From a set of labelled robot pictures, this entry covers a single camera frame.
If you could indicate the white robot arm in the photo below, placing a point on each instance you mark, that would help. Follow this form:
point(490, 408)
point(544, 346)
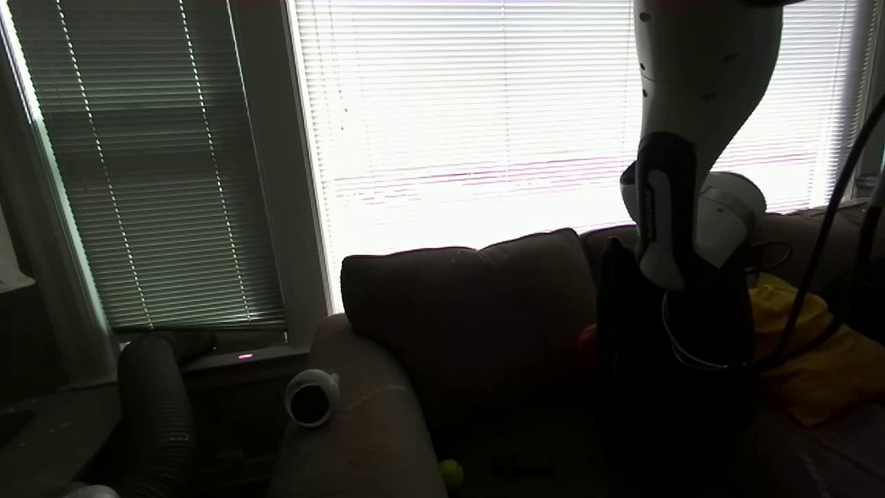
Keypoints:
point(701, 74)

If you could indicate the yellow pillow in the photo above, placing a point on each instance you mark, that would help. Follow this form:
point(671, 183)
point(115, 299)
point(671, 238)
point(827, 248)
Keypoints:
point(819, 370)

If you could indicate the beige sofa back cushion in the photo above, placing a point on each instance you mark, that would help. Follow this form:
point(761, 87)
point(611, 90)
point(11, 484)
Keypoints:
point(459, 314)
point(792, 238)

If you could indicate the large window blinds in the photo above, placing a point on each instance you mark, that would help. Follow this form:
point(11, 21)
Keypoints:
point(459, 111)

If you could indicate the beige fabric sofa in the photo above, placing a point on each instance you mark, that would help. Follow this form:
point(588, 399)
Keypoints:
point(360, 444)

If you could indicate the green tennis ball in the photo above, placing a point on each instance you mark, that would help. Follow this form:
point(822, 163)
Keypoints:
point(451, 472)

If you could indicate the beige sofa seat cushion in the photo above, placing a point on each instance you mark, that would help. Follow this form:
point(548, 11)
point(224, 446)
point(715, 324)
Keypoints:
point(819, 461)
point(516, 461)

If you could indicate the white portable air conditioner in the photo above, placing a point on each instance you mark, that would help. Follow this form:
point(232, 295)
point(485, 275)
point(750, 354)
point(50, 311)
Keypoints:
point(238, 397)

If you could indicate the narrow window blinds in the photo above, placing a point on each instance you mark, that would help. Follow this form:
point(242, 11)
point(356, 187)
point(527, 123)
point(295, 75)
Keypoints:
point(148, 166)

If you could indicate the short white lampshade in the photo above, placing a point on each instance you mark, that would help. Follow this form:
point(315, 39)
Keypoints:
point(11, 259)

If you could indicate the dark side table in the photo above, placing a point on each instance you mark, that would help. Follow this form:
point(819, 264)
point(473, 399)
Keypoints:
point(46, 444)

